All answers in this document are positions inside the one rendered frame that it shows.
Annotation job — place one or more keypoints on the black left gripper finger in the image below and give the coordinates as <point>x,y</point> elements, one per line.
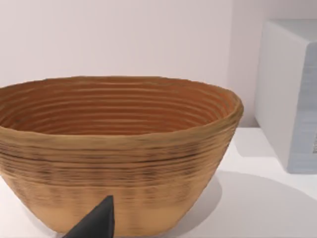
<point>101,220</point>

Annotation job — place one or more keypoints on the brown woven basket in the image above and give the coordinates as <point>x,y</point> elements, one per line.
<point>119,153</point>

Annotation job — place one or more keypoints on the pale microwave oven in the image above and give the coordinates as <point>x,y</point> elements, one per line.
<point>284,99</point>

